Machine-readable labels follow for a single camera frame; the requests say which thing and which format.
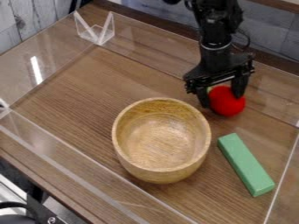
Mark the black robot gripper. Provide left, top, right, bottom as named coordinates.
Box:
left=183, top=46, right=255, bottom=108

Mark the red plush strawberry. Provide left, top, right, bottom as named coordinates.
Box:
left=208, top=85, right=247, bottom=117

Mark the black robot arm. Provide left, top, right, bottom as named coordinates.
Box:
left=163, top=0, right=255, bottom=108

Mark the light wooden bowl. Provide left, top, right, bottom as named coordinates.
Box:
left=111, top=97, right=211, bottom=184

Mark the green rectangular block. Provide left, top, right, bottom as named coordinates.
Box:
left=218, top=133, right=276, bottom=197

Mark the black metal stand base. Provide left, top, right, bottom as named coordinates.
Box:
left=0, top=192, right=70, bottom=224

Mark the clear acrylic corner bracket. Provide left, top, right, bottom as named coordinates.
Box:
left=74, top=11, right=115, bottom=46

